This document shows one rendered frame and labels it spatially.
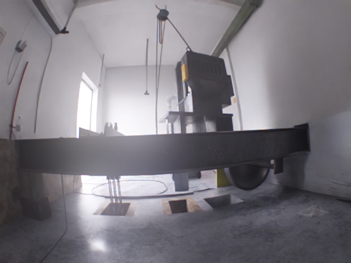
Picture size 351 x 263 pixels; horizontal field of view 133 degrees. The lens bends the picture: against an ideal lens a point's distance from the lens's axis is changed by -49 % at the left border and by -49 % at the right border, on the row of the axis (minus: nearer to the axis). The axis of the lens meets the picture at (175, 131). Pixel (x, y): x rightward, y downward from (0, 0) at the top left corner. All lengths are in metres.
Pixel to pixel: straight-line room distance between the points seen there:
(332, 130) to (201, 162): 1.22
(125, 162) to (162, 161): 0.24
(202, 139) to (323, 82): 1.32
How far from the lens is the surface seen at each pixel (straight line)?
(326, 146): 1.62
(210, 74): 1.55
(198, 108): 1.48
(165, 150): 1.00
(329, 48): 1.75
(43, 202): 1.46
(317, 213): 1.28
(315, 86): 1.76
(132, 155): 1.01
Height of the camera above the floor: 0.57
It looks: 6 degrees up
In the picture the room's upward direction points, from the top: 3 degrees counter-clockwise
